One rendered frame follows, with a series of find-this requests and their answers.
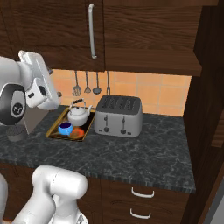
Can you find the dark grey round pot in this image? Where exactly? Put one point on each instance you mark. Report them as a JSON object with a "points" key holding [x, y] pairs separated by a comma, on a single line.
{"points": [[16, 133]]}

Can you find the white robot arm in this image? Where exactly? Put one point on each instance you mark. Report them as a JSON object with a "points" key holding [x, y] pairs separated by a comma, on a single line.
{"points": [[58, 186]]}

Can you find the dark wood drawer front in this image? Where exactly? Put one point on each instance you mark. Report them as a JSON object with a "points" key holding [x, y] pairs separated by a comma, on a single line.
{"points": [[169, 197], [166, 214]]}

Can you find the silver four-slot toaster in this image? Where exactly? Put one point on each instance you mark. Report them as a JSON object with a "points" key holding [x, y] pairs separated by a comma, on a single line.
{"points": [[119, 119]]}

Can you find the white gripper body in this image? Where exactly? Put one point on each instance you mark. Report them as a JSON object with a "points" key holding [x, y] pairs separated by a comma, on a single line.
{"points": [[39, 68]]}

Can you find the hanging grey fork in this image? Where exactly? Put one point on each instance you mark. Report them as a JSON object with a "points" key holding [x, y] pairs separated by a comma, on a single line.
{"points": [[108, 84]]}

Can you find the orange round fruit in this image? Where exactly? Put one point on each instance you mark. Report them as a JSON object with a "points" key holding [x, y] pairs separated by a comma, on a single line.
{"points": [[78, 133]]}

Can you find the hanging grey ladle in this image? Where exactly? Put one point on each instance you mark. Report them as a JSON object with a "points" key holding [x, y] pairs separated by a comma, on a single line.
{"points": [[96, 89]]}

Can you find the blue mug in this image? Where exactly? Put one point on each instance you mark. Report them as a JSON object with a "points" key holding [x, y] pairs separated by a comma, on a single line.
{"points": [[66, 129]]}

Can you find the hanging grey slotted turner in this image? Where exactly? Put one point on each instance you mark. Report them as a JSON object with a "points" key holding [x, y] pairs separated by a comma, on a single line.
{"points": [[76, 89]]}

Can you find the white kettle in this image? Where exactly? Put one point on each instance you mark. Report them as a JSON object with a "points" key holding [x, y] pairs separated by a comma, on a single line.
{"points": [[78, 116]]}

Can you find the black tray with gold rim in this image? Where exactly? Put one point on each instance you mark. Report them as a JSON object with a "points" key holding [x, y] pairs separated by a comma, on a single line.
{"points": [[55, 129]]}

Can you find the tall dark wood cabinet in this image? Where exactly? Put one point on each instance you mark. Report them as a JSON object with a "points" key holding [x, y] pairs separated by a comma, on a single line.
{"points": [[207, 87]]}

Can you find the hanging grey spatula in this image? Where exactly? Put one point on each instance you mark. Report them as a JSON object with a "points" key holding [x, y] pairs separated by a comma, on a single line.
{"points": [[87, 87]]}

